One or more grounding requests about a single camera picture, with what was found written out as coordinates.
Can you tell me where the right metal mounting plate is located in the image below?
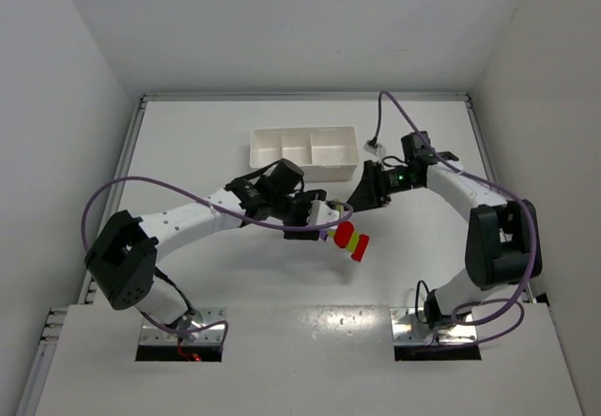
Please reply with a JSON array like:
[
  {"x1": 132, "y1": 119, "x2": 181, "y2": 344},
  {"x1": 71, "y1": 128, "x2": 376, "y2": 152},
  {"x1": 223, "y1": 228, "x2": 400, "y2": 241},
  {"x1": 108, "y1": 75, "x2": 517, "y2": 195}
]
[{"x1": 390, "y1": 307, "x2": 478, "y2": 347}]

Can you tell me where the metal mounting plate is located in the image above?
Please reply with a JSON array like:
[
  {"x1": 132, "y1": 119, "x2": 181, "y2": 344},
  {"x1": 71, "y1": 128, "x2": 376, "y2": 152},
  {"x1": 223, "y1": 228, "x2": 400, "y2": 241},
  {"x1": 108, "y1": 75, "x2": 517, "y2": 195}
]
[
  {"x1": 139, "y1": 307, "x2": 229, "y2": 347},
  {"x1": 390, "y1": 307, "x2": 478, "y2": 347}
]

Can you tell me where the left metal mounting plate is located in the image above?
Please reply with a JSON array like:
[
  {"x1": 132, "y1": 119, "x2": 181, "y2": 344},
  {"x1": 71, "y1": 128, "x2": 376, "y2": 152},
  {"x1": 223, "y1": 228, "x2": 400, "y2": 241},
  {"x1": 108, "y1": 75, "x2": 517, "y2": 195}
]
[{"x1": 139, "y1": 307, "x2": 229, "y2": 347}]

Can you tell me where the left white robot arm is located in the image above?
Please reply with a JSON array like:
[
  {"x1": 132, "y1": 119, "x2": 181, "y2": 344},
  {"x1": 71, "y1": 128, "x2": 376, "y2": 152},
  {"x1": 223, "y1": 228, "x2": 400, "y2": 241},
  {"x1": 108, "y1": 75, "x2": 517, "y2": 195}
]
[{"x1": 85, "y1": 160, "x2": 339, "y2": 333}]

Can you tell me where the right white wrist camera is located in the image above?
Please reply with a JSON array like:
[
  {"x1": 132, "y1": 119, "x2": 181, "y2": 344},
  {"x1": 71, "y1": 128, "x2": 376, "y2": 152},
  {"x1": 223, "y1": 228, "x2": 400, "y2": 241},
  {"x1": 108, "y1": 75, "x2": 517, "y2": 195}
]
[{"x1": 363, "y1": 139, "x2": 386, "y2": 158}]

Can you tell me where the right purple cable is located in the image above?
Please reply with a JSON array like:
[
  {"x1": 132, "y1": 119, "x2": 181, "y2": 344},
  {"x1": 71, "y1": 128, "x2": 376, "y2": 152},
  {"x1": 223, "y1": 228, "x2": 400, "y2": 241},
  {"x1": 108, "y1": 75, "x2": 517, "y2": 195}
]
[{"x1": 368, "y1": 89, "x2": 539, "y2": 351}]

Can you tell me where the red green lego stack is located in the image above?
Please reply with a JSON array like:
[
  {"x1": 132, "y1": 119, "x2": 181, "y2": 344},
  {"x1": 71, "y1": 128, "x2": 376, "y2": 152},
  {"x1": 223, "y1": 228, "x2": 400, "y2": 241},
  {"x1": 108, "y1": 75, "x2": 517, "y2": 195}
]
[{"x1": 327, "y1": 222, "x2": 370, "y2": 262}]

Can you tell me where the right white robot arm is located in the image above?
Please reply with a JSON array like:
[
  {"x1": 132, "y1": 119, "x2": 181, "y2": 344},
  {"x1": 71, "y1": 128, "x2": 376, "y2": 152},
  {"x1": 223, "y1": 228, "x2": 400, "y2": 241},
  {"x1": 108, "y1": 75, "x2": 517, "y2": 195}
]
[{"x1": 347, "y1": 131, "x2": 543, "y2": 329}]

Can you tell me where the white three-compartment container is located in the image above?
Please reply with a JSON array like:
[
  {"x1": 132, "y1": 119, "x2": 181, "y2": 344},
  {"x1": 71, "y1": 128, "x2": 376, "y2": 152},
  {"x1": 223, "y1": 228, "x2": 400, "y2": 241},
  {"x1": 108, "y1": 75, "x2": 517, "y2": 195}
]
[{"x1": 249, "y1": 126, "x2": 359, "y2": 182}]

